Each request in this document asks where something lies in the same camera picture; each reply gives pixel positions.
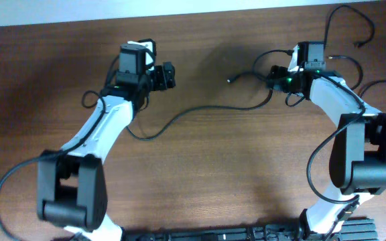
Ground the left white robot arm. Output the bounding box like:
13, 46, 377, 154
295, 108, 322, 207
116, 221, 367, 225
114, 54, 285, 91
37, 39, 176, 240

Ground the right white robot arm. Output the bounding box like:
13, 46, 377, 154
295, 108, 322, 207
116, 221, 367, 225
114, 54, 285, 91
268, 42, 386, 240

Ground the black cable at right edge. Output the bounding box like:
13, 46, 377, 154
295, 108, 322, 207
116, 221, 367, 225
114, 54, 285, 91
359, 78, 386, 100

